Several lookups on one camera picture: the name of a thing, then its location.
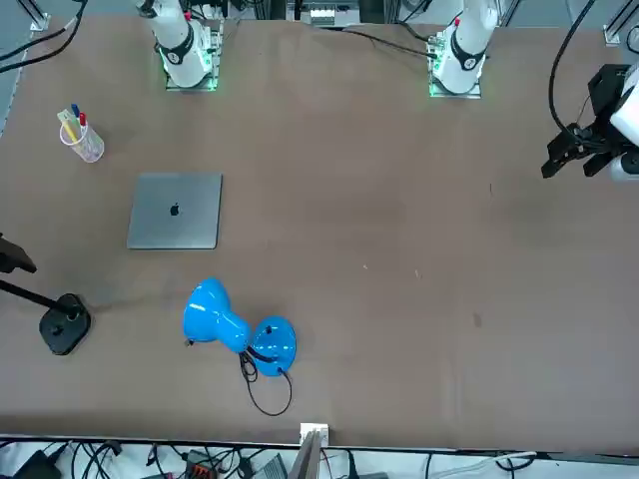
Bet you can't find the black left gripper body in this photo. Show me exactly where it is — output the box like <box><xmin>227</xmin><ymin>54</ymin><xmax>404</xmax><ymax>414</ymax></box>
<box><xmin>573</xmin><ymin>63</ymin><xmax>631</xmax><ymax>151</ymax></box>

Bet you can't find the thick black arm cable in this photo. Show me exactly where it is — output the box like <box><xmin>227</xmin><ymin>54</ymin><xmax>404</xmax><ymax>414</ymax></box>
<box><xmin>547</xmin><ymin>0</ymin><xmax>599</xmax><ymax>132</ymax></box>

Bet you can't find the blue desk lamp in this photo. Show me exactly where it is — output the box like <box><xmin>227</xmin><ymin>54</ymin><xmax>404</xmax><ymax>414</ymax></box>
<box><xmin>181</xmin><ymin>276</ymin><xmax>300</xmax><ymax>379</ymax></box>

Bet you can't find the large black power brick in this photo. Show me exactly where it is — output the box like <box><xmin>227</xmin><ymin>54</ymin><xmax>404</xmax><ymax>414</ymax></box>
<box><xmin>12</xmin><ymin>450</ymin><xmax>62</xmax><ymax>479</ymax></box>

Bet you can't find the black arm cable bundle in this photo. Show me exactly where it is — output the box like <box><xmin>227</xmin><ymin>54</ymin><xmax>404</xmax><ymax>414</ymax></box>
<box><xmin>0</xmin><ymin>0</ymin><xmax>90</xmax><ymax>75</ymax></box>

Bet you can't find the dark ribbed power adapter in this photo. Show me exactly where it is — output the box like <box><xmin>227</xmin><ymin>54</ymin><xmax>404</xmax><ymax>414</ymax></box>
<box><xmin>252</xmin><ymin>453</ymin><xmax>289</xmax><ymax>479</ymax></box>

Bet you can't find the aluminium frame post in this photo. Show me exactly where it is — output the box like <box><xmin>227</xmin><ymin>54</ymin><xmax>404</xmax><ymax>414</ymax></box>
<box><xmin>289</xmin><ymin>422</ymin><xmax>330</xmax><ymax>479</ymax></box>

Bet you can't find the clear pink pen cup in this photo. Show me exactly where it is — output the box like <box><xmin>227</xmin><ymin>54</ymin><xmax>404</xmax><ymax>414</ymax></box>
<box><xmin>58</xmin><ymin>117</ymin><xmax>106</xmax><ymax>165</ymax></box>

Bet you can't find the grey closed laptop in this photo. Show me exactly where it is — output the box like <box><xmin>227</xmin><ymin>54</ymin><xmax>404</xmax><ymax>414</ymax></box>
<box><xmin>126</xmin><ymin>172</ymin><xmax>225</xmax><ymax>250</ymax></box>

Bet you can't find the black lamp power cable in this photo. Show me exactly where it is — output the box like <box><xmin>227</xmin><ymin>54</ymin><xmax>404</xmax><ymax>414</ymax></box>
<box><xmin>183</xmin><ymin>337</ymin><xmax>296</xmax><ymax>418</ymax></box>

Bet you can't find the thin black table cable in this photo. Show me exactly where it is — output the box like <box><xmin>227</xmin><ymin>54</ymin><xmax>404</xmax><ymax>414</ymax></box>
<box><xmin>319</xmin><ymin>24</ymin><xmax>440</xmax><ymax>57</ymax></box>

